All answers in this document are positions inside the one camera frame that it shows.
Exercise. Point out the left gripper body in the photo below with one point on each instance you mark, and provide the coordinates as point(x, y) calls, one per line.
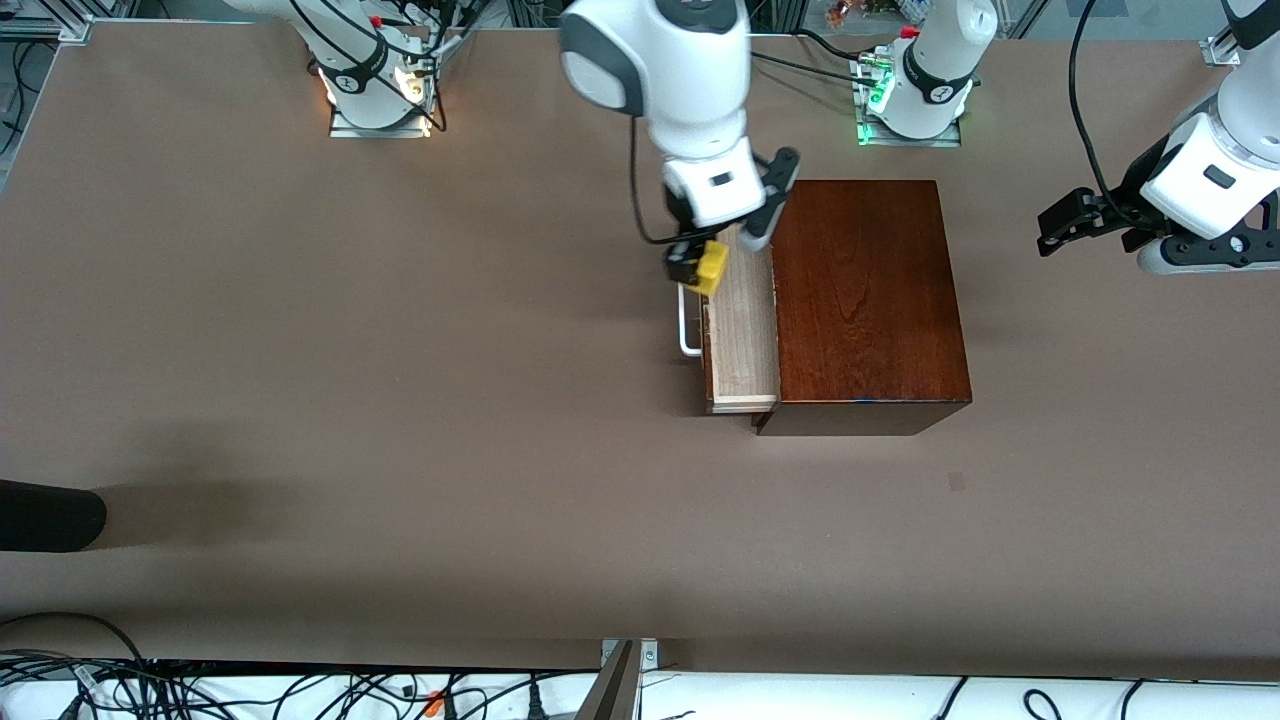
point(1122, 207)

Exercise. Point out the yellow block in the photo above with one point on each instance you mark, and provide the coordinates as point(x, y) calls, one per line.
point(713, 268)

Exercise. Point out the light wood drawer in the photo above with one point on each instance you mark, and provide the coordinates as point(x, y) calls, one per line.
point(745, 340)

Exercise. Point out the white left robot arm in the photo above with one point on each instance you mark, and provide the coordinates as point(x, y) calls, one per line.
point(940, 70)

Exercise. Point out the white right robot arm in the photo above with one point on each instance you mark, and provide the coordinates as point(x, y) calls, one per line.
point(680, 60)

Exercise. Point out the dark brown wooden cabinet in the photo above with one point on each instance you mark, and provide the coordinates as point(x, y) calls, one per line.
point(870, 300)

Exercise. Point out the black power plug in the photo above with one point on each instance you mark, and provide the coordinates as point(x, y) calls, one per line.
point(536, 705)

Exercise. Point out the black ribbed cylinder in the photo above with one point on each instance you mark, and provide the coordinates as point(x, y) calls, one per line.
point(50, 515)

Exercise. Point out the aluminium frame profile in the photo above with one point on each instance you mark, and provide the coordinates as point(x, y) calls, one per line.
point(70, 30)
point(1218, 50)

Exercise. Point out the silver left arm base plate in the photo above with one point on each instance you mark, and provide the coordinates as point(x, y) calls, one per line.
point(905, 141)

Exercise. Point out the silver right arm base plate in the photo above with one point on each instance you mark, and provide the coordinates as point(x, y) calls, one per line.
point(380, 131)

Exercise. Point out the small metal corner bracket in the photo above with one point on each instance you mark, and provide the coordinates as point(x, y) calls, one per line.
point(650, 655)

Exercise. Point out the dark metal post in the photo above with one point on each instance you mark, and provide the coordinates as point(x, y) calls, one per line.
point(612, 692)

